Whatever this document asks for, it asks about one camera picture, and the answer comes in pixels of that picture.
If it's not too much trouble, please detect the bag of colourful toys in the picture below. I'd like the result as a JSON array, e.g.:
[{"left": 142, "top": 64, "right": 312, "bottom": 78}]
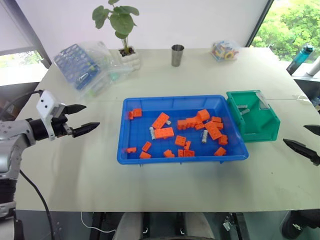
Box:
[{"left": 209, "top": 39, "right": 241, "bottom": 62}]

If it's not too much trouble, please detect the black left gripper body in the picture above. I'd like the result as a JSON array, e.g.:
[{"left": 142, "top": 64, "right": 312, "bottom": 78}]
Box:
[{"left": 51, "top": 103, "right": 76, "bottom": 138}]

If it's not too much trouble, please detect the white plant pot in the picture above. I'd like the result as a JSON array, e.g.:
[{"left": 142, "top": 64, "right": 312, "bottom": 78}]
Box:
[{"left": 117, "top": 45, "right": 142, "bottom": 73}]

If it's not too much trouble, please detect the metal bracket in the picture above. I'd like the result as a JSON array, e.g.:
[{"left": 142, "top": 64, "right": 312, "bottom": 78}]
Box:
[{"left": 222, "top": 214, "right": 233, "bottom": 231}]

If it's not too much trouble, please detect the black hanging arm cable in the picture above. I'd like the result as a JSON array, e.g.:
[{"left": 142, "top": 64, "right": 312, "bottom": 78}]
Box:
[{"left": 13, "top": 169, "right": 56, "bottom": 240}]

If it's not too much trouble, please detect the green plastic bin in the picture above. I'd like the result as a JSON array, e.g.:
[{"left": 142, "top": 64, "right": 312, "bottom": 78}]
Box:
[{"left": 225, "top": 89, "right": 282, "bottom": 144}]

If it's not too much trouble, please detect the grey window pillar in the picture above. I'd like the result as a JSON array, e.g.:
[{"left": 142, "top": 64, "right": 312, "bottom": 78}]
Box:
[{"left": 0, "top": 0, "right": 52, "bottom": 70}]

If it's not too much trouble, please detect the large orange building block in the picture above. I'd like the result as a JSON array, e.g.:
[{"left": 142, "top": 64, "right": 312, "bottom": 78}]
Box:
[
  {"left": 151, "top": 112, "right": 170, "bottom": 130},
  {"left": 153, "top": 127, "right": 175, "bottom": 140},
  {"left": 204, "top": 121, "right": 223, "bottom": 141}
]

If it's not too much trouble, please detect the dark window frame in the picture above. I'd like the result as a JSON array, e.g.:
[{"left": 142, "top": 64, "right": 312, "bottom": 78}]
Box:
[{"left": 245, "top": 0, "right": 275, "bottom": 49}]

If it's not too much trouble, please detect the clear plastic bag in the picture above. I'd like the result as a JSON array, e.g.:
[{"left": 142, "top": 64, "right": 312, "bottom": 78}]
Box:
[{"left": 52, "top": 40, "right": 134, "bottom": 101}]

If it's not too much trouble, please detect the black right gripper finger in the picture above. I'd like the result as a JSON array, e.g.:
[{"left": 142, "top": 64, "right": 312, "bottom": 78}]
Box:
[
  {"left": 282, "top": 138, "right": 320, "bottom": 167},
  {"left": 303, "top": 124, "right": 320, "bottom": 137}
]

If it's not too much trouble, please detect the dark rounded shape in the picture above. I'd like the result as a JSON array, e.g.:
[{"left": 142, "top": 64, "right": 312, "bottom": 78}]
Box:
[{"left": 280, "top": 209, "right": 320, "bottom": 240}]

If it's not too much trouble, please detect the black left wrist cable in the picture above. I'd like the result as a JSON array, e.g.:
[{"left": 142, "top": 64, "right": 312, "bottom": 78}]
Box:
[{"left": 0, "top": 90, "right": 43, "bottom": 118}]

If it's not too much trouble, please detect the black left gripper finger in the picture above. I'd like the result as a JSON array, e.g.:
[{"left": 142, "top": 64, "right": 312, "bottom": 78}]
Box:
[
  {"left": 72, "top": 121, "right": 101, "bottom": 138},
  {"left": 65, "top": 104, "right": 88, "bottom": 116}
]

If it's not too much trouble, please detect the clear label holder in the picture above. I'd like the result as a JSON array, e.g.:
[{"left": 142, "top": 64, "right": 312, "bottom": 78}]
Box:
[{"left": 256, "top": 91, "right": 270, "bottom": 111}]

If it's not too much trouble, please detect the green leafy plant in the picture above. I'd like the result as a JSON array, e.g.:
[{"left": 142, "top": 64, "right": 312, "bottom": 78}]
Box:
[{"left": 91, "top": 0, "right": 140, "bottom": 50}]

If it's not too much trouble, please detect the grey rounded shape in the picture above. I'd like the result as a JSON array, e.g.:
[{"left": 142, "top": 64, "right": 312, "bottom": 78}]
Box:
[{"left": 113, "top": 211, "right": 216, "bottom": 240}]

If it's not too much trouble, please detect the black ribbed cylinder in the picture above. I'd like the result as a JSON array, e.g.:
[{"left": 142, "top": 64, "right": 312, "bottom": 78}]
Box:
[{"left": 0, "top": 177, "right": 18, "bottom": 221}]

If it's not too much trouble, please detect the steel cup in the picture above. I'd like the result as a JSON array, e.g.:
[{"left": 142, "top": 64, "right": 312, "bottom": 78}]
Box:
[{"left": 170, "top": 44, "right": 186, "bottom": 68}]

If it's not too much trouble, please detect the blue water bottle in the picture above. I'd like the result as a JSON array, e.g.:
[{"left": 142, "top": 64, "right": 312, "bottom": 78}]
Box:
[{"left": 285, "top": 43, "right": 315, "bottom": 76}]

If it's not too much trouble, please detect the white string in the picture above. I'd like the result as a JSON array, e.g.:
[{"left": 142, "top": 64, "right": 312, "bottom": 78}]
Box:
[{"left": 291, "top": 94, "right": 310, "bottom": 104}]

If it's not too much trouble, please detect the white cable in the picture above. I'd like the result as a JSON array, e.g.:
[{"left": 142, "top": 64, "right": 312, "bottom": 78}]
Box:
[{"left": 80, "top": 211, "right": 116, "bottom": 234}]

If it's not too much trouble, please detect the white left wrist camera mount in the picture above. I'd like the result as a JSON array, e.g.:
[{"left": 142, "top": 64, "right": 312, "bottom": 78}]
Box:
[{"left": 35, "top": 90, "right": 61, "bottom": 141}]

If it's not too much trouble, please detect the blue plastic tray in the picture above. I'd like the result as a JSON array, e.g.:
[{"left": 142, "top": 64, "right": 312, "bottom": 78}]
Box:
[{"left": 116, "top": 94, "right": 250, "bottom": 166}]

